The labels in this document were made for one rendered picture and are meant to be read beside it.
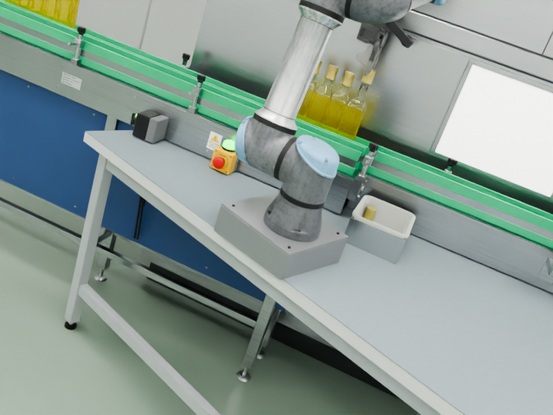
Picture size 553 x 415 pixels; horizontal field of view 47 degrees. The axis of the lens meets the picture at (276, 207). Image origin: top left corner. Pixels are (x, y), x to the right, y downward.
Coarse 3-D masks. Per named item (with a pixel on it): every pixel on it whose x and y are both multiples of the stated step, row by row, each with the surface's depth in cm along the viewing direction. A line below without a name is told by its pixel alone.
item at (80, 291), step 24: (96, 168) 206; (96, 192) 207; (144, 192) 192; (96, 216) 211; (168, 216) 186; (96, 240) 216; (240, 264) 169; (72, 288) 223; (264, 288) 164; (72, 312) 225; (96, 312) 215; (120, 336) 208; (336, 336) 151; (144, 360) 201; (360, 360) 147; (168, 384) 194; (384, 384) 143; (192, 408) 188; (432, 408) 136
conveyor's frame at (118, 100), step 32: (0, 32) 225; (0, 64) 227; (32, 64) 222; (64, 64) 218; (96, 96) 218; (128, 96) 214; (192, 128) 210; (224, 128) 206; (384, 192) 205; (416, 224) 205; (448, 224) 201; (480, 224) 198; (480, 256) 201; (512, 256) 198; (544, 256) 195; (544, 288) 198
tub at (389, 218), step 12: (360, 204) 191; (372, 204) 201; (384, 204) 199; (360, 216) 198; (384, 216) 200; (396, 216) 199; (408, 216) 198; (384, 228) 179; (396, 228) 200; (408, 228) 185
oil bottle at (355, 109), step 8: (352, 104) 203; (360, 104) 203; (352, 112) 204; (360, 112) 203; (344, 120) 206; (352, 120) 205; (360, 120) 207; (344, 128) 206; (352, 128) 205; (344, 136) 207; (352, 136) 206
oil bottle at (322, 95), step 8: (320, 88) 206; (328, 88) 206; (320, 96) 206; (328, 96) 205; (312, 104) 208; (320, 104) 207; (328, 104) 207; (312, 112) 208; (320, 112) 208; (312, 120) 209; (320, 120) 208
